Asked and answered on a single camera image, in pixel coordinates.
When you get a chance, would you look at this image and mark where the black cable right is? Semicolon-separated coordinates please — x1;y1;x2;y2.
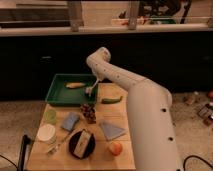
182;154;213;171

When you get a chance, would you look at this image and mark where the dark grape bunch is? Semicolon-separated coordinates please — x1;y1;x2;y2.
80;104;96;124

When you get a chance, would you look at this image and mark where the green plastic tray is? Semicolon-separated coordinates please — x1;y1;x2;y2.
45;74;98;107

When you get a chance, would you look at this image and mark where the white brush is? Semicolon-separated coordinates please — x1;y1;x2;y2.
85;79;99;97

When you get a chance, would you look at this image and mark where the black round plate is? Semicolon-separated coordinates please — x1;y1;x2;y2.
69;130;96;159

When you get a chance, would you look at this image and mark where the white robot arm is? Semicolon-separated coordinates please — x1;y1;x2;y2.
86;47;184;171

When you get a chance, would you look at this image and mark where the green chili pepper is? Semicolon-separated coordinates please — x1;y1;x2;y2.
101;96;123;104

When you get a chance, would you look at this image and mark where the yellow banana in tray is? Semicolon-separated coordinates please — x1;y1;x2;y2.
65;82;85;89

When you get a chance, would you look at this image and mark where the clear plastic fork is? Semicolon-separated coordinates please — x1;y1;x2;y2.
46;131;73;156

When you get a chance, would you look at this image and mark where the white counter ledge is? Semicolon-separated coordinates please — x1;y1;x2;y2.
0;23;213;37

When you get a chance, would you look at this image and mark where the orange fruit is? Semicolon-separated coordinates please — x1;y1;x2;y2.
108;142;123;156

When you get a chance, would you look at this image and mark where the black chair frame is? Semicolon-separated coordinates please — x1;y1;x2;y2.
17;135;31;171

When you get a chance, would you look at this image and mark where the white round container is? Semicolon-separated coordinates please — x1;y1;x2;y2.
37;124;56;144

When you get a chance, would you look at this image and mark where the beige box on plate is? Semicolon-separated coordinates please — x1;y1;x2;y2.
74;130;91;158

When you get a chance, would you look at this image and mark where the blue sponge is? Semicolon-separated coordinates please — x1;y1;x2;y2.
61;113;80;131

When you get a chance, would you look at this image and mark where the blue folded cloth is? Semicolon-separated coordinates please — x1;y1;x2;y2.
99;121;126;141

